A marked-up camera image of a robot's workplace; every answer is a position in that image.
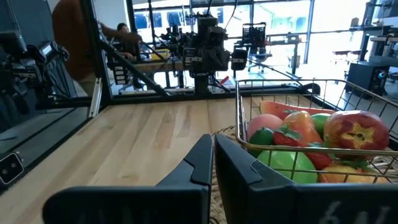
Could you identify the orange tomato with green stem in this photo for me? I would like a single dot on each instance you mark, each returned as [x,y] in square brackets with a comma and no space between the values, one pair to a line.
[345,174]

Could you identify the wooden desk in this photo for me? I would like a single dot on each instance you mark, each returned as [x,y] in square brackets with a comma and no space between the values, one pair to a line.
[158,66]

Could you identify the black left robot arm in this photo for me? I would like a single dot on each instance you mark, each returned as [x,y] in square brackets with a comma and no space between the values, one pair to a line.
[205,34]

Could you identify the round woven placemat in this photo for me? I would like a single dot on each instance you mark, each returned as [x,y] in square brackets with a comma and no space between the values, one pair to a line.
[228,132]

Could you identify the red yellow mango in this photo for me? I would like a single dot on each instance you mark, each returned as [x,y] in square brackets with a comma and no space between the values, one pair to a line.
[301,124]

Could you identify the yellow box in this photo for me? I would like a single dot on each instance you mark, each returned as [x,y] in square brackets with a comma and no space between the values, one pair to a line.
[160,54]

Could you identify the red strawberry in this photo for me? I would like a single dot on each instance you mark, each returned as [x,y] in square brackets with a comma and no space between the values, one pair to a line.
[284,138]
[320,158]

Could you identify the standing desk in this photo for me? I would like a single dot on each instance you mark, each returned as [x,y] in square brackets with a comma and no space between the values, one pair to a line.
[293,38]

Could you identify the watermelon slice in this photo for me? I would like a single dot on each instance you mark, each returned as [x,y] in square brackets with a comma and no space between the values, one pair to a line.
[280,109]

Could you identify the person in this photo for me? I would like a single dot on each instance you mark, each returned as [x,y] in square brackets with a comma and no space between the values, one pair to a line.
[71,37]
[124,31]

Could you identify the pink peach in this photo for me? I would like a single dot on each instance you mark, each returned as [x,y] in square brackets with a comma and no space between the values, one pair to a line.
[264,123]

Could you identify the dark green lime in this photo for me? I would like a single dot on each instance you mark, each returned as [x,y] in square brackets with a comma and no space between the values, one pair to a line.
[262,138]

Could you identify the black office chair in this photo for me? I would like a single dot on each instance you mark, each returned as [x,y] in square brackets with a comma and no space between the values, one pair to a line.
[254,35]

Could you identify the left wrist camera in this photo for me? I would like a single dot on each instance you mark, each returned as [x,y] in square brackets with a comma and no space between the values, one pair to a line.
[239,59]

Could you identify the storage shelf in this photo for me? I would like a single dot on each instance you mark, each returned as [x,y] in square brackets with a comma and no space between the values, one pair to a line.
[382,59]

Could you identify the black robot station equipment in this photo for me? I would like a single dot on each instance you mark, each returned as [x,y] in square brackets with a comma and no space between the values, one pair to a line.
[31,67]

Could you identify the black computer tower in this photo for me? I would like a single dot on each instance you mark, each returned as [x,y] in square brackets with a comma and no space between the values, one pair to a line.
[365,76]

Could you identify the red apple with yellow blotches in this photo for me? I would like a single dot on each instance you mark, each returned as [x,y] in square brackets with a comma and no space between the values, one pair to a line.
[357,130]

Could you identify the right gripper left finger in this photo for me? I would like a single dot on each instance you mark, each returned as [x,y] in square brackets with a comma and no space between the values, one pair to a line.
[140,205]

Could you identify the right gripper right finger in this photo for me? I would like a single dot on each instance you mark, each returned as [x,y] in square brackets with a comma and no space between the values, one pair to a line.
[280,205]

